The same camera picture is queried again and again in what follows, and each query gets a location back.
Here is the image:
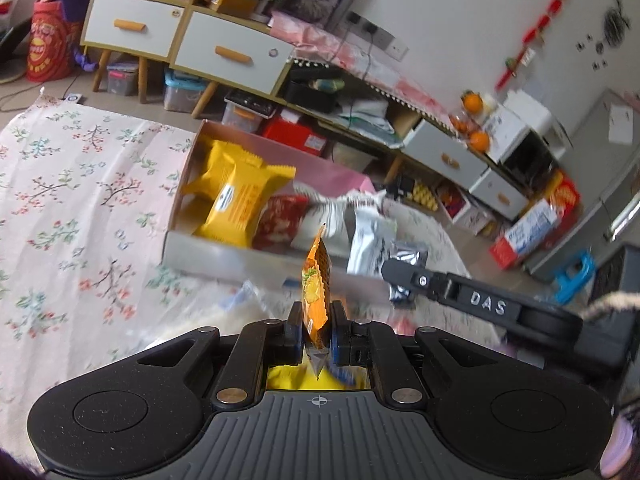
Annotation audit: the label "yellow snack packet blue logo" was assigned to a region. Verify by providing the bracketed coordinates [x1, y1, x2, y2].
[192, 160, 297, 248]

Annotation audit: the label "person's right hand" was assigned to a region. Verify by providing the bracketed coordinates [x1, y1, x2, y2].
[597, 400, 640, 480]

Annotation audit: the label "white microwave oven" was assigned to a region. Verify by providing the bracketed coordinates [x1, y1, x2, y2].
[499, 89, 574, 177]

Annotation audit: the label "black storage box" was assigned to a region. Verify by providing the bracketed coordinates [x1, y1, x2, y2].
[284, 66, 347, 114]

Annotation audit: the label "white drawer orange handle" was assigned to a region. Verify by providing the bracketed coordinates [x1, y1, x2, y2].
[402, 120, 489, 192]
[173, 10, 294, 97]
[470, 169, 532, 222]
[81, 0, 187, 64]

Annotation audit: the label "red flat box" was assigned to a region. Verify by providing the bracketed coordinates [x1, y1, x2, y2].
[261, 111, 329, 157]

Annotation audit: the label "yellow toy blocks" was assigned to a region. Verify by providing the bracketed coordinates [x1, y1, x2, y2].
[409, 181, 442, 209]

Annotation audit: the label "clear storage bin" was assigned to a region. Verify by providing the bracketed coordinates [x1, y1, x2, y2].
[106, 61, 141, 98]

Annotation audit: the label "low wooden side cabinet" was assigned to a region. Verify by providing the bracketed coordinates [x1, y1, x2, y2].
[279, 55, 537, 227]

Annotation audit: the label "dark silver foil snack packet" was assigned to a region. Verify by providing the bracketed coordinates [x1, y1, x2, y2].
[389, 241, 431, 304]

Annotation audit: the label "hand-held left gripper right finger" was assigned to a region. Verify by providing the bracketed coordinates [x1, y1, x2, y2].
[330, 304, 507, 407]

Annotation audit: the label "orange snack packet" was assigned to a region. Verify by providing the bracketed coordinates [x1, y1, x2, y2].
[301, 223, 334, 379]

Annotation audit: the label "silver white snack packet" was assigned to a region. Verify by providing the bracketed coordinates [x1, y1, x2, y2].
[347, 205, 399, 277]

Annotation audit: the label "white grey print snack packet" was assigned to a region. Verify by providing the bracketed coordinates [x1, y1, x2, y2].
[290, 192, 352, 257]

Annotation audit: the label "red and white snack packet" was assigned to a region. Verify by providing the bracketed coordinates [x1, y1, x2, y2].
[252, 195, 311, 254]

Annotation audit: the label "plain yellow snack packet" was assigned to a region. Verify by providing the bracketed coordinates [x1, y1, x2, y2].
[181, 139, 264, 197]

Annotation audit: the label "orange and white carton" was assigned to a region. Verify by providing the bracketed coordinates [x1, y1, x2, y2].
[489, 169, 584, 272]

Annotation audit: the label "large red printed bag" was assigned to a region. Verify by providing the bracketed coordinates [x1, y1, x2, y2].
[26, 0, 82, 84]

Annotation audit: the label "brown cardboard box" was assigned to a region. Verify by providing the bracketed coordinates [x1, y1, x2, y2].
[207, 0, 259, 17]

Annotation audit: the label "pink table runner cloth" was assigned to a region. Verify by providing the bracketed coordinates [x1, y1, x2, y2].
[270, 10, 452, 122]

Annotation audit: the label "blue lidded storage bin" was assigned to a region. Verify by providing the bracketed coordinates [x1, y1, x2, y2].
[163, 70, 207, 114]

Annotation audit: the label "pink cardboard box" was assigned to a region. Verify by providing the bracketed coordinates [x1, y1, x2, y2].
[161, 119, 389, 306]

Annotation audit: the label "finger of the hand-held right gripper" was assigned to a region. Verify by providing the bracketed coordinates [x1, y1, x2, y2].
[381, 258, 447, 305]

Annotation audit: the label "black flat device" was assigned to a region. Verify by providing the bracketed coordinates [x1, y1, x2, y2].
[224, 90, 274, 112]

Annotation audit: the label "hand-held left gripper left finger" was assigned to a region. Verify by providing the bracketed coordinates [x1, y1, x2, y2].
[136, 301, 304, 410]

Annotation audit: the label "pile of papers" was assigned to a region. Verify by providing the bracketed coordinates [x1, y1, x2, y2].
[339, 96, 397, 134]

